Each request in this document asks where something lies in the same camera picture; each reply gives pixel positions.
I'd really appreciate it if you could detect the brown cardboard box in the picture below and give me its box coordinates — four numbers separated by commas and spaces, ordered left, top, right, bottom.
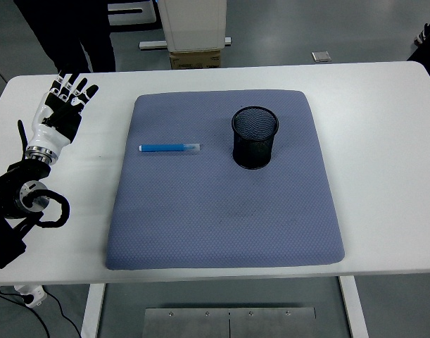
169, 49, 222, 70

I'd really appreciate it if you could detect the white-black robot hand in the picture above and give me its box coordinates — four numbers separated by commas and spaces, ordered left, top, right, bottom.
27, 69, 99, 156

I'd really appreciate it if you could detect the white power strip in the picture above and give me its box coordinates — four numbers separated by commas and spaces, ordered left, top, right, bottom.
13, 284, 48, 309

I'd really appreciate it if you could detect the person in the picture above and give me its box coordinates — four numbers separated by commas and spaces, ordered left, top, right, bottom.
13, 0, 117, 75
406, 0, 430, 84

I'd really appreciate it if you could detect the black mesh pen holder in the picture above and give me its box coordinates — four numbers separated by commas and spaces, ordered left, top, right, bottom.
230, 106, 280, 170

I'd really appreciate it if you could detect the black power cable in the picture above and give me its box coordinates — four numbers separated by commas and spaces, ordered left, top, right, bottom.
44, 292, 82, 338
0, 285, 47, 338

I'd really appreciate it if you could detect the white device with dark slot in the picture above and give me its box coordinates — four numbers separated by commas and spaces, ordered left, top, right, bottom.
108, 0, 159, 26

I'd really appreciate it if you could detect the blue marker with clear cap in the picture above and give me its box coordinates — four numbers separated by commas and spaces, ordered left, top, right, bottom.
138, 142, 202, 154

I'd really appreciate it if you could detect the white table leg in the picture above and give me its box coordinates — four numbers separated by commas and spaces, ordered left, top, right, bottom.
338, 276, 370, 338
80, 283, 106, 338

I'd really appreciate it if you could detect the blue-grey textured mat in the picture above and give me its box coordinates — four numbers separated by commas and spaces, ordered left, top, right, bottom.
104, 89, 346, 271

